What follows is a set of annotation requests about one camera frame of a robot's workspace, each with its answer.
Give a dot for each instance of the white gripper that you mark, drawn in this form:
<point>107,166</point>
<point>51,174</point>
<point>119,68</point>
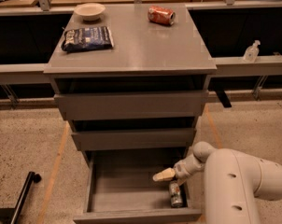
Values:
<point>181,170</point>

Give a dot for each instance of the green silver 7up can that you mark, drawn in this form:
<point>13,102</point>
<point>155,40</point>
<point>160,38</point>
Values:
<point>175,195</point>

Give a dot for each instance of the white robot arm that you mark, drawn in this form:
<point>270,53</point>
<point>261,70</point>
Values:
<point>233,180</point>

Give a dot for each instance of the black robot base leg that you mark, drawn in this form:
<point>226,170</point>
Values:
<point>12,215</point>

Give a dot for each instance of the grey middle drawer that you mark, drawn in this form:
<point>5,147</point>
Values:
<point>133,139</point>

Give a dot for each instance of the grey open bottom drawer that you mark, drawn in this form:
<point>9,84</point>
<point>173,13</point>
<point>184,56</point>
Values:
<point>121,189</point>

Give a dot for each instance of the grey top drawer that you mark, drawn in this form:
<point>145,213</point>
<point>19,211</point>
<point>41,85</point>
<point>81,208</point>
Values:
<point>131,105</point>

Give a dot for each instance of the grey drawer cabinet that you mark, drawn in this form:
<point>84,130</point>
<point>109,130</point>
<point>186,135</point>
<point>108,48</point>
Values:
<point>117,84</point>

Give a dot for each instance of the red soda can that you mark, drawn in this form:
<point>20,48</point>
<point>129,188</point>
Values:
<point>161,15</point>

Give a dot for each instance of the clear sanitizer pump bottle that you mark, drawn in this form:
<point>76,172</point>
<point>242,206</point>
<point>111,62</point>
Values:
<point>252,52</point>

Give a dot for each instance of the dark blue chip bag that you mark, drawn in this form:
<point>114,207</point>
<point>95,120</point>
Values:
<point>87,39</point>

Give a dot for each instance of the white ceramic bowl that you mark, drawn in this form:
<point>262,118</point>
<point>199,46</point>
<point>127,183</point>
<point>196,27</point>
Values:
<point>89,11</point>

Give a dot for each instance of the black bracket under rail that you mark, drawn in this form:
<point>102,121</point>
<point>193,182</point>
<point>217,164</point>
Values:
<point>223,98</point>

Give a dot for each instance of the grey metal rail frame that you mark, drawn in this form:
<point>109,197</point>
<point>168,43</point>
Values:
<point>19,72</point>

